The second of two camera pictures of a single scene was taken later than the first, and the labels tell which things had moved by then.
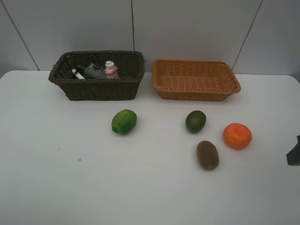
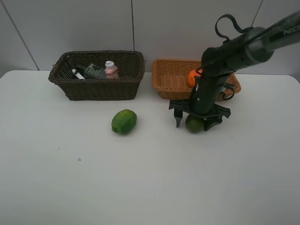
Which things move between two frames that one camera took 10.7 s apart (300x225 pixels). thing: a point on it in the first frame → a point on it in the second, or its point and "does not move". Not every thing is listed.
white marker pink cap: (78, 75) does not move
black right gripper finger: (293, 156) → (202, 101)
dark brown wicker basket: (130, 65) does not move
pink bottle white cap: (111, 70) does not move
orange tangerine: (237, 136) → (191, 77)
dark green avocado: (195, 121) does not move
